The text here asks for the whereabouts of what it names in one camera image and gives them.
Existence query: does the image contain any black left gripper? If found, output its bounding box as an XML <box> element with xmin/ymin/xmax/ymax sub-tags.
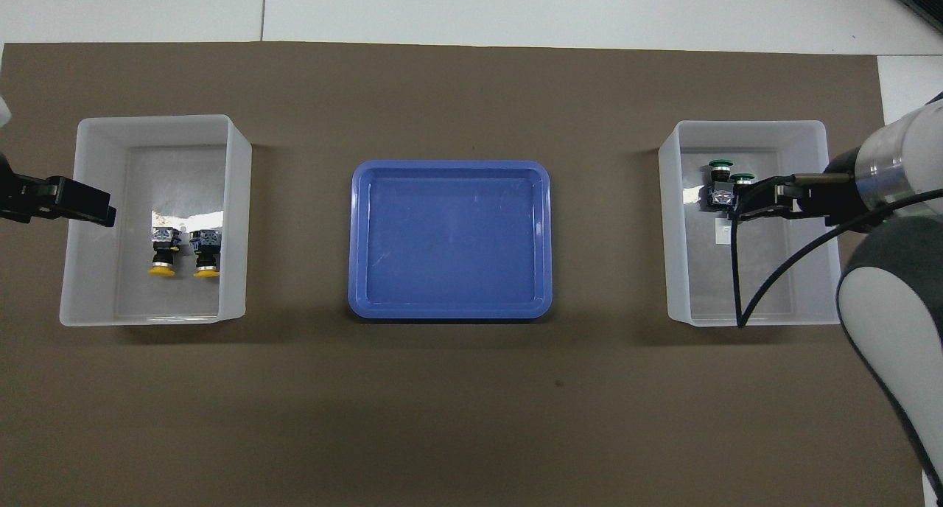
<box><xmin>0</xmin><ymin>153</ymin><xmax>117</xmax><ymax>228</ymax></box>

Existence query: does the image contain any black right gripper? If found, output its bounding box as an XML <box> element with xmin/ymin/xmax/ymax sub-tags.
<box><xmin>735</xmin><ymin>150</ymin><xmax>861</xmax><ymax>232</ymax></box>

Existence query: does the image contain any yellow push button switch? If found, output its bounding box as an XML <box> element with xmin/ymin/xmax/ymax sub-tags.
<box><xmin>147</xmin><ymin>225</ymin><xmax>182</xmax><ymax>278</ymax></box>
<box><xmin>190</xmin><ymin>229</ymin><xmax>223</xmax><ymax>279</ymax></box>

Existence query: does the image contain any translucent white plastic box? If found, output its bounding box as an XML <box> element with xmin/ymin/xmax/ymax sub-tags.
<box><xmin>59</xmin><ymin>114</ymin><xmax>253</xmax><ymax>328</ymax></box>
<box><xmin>658</xmin><ymin>119</ymin><xmax>846</xmax><ymax>327</ymax></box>

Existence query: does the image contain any blue plastic tray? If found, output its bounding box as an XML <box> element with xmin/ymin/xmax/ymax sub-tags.
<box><xmin>348</xmin><ymin>159</ymin><xmax>553</xmax><ymax>321</ymax></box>

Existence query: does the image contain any brown table mat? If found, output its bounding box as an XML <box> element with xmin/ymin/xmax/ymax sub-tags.
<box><xmin>0</xmin><ymin>41</ymin><xmax>925</xmax><ymax>507</ymax></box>

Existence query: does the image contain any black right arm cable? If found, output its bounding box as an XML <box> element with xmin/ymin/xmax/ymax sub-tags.
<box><xmin>729</xmin><ymin>189</ymin><xmax>943</xmax><ymax>329</ymax></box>

